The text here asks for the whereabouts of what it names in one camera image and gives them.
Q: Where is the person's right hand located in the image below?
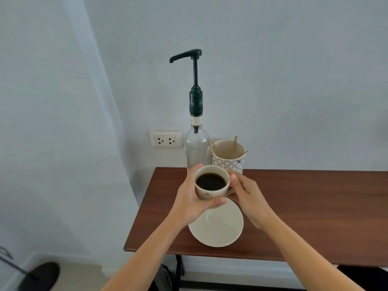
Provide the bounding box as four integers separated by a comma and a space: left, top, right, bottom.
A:
229, 173, 278, 231

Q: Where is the person's left hand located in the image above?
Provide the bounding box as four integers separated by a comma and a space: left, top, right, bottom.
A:
166, 163, 227, 229

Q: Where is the cream coffee cup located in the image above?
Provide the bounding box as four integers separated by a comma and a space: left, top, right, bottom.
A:
194, 165, 236, 201

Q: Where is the person's right forearm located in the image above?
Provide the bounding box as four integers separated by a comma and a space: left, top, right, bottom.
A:
262, 216, 366, 291

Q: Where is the person's left forearm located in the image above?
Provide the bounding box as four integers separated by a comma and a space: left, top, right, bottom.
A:
101, 216, 186, 291

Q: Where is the patterned paper cup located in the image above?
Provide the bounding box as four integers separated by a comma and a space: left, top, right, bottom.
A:
210, 139, 246, 175

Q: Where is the black coffee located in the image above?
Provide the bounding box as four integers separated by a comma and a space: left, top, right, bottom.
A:
195, 173, 227, 191

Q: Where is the cream saucer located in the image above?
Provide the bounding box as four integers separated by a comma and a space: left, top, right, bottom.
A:
188, 197, 244, 248

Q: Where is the clear glass bottle with pump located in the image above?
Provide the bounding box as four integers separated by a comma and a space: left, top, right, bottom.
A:
169, 49, 210, 173

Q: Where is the grey bag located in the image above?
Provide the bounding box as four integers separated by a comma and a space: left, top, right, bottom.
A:
150, 264, 175, 291

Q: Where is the black round stand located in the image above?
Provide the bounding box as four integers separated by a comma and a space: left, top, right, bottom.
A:
0, 254, 60, 291

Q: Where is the white wall outlet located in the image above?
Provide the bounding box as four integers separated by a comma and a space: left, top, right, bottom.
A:
149, 130, 183, 149

